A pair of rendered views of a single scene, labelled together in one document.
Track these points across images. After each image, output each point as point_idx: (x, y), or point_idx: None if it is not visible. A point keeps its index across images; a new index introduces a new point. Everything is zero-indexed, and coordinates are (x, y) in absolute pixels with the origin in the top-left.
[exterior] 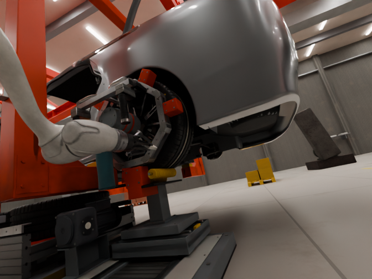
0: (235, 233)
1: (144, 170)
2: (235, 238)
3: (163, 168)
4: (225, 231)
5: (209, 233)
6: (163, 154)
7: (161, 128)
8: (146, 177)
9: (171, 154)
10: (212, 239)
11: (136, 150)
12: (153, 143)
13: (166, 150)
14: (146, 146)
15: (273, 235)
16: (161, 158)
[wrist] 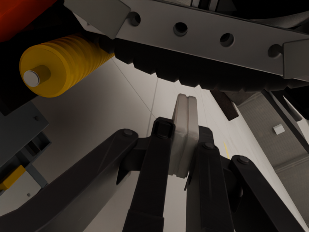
0: (64, 155)
1: (37, 5)
2: (54, 175)
3: (99, 52)
4: (56, 128)
5: (33, 102)
6: (158, 50)
7: (303, 58)
8: (18, 25)
9: (171, 81)
10: (14, 199)
11: (105, 175)
12: (201, 24)
13: (180, 59)
14: (178, 156)
15: (96, 225)
16: (135, 46)
